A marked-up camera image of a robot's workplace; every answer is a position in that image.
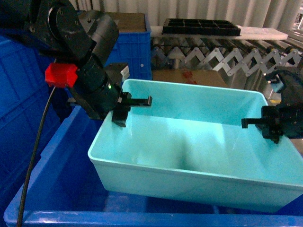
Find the black compartment tray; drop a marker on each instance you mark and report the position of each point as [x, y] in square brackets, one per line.
[200, 27]

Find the brown cardboard box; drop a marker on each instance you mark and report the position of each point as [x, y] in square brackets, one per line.
[195, 77]

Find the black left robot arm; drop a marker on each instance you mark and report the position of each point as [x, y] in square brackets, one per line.
[81, 45]

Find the red camera mount left wrist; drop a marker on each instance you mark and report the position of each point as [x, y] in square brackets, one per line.
[61, 75]

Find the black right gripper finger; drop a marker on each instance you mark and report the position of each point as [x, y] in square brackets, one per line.
[245, 122]

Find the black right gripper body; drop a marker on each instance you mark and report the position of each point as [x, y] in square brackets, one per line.
[286, 118]

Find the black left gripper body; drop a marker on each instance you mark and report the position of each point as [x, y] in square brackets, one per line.
[98, 90]

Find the blue crate far left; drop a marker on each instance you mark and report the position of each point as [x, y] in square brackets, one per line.
[23, 95]

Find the large blue crate foreground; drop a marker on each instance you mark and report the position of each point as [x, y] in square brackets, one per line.
[65, 191]

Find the expandable roller conveyor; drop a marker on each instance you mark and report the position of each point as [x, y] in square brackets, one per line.
[230, 56]

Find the blue crate with cardboard lid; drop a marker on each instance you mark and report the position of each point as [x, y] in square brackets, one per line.
[133, 45]

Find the teal plastic bin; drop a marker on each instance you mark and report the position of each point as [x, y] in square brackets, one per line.
[190, 146]

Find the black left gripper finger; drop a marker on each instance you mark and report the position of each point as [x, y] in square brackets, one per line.
[120, 115]

